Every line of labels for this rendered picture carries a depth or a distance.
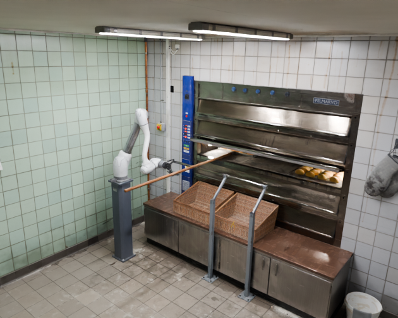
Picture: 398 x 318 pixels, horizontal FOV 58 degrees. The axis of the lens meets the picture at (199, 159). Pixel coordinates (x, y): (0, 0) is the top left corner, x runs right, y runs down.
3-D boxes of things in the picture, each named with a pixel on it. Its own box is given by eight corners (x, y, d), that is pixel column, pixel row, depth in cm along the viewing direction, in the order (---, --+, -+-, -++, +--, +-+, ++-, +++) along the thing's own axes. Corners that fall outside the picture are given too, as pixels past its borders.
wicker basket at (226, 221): (235, 212, 430) (237, 191, 422) (277, 228, 395) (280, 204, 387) (210, 226, 394) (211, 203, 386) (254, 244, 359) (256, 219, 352)
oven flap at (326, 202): (196, 174, 458) (199, 159, 459) (336, 215, 351) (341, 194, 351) (194, 174, 455) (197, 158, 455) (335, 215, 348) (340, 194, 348)
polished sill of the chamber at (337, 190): (199, 156, 458) (199, 153, 456) (342, 192, 350) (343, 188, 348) (196, 158, 453) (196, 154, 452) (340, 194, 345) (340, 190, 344)
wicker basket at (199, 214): (198, 200, 465) (198, 180, 457) (234, 212, 431) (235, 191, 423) (172, 211, 429) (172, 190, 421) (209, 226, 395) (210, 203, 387)
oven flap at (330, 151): (196, 135, 444) (201, 119, 444) (343, 164, 336) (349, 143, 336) (194, 134, 440) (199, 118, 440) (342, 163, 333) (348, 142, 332)
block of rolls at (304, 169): (314, 161, 434) (315, 157, 432) (355, 170, 405) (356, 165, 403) (293, 173, 388) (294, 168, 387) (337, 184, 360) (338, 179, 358)
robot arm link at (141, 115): (148, 123, 392) (149, 121, 405) (143, 107, 387) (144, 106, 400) (137, 127, 392) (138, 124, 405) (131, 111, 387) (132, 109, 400)
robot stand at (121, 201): (112, 257, 437) (107, 180, 409) (124, 250, 453) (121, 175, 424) (122, 262, 425) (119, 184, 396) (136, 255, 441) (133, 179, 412)
